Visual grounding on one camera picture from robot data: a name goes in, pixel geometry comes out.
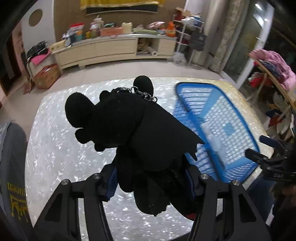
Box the blue plastic basket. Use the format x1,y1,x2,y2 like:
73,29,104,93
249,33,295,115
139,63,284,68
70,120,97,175
173,82,259,183

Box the wooden clothes rack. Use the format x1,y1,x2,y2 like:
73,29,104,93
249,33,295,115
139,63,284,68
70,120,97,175
248,53,295,109

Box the white paper roll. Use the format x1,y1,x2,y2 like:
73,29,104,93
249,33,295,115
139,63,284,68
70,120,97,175
146,46,158,56

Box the pink box on cabinet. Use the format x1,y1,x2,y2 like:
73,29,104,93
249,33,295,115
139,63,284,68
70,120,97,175
100,27,123,37

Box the orange bag on cabinet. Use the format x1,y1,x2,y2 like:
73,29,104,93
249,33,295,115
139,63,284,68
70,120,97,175
165,21,176,38

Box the pink clothes pile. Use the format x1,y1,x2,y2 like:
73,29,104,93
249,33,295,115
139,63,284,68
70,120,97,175
250,49,295,91

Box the beige patterned curtain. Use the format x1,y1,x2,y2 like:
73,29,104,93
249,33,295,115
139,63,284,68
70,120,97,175
209,0,249,72

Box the person in grey shirt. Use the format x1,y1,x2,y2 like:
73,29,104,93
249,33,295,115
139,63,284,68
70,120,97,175
1,122,33,240

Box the light blue grey cloth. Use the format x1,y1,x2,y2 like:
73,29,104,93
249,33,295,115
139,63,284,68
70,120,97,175
208,135,227,169

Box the white metal shelf rack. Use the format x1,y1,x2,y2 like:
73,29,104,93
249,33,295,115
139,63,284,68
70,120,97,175
173,8,207,65

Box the pink and black bags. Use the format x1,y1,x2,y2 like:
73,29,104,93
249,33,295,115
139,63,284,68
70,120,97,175
27,41,50,66

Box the cream TV cabinet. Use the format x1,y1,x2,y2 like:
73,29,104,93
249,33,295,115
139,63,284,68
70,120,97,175
52,34,176,70

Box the black plush dragon toy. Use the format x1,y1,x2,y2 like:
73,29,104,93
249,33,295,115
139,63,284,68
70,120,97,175
65,76,203,217

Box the yellow wall hanging cloth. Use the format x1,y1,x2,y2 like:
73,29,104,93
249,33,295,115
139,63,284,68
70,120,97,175
80,0,165,10

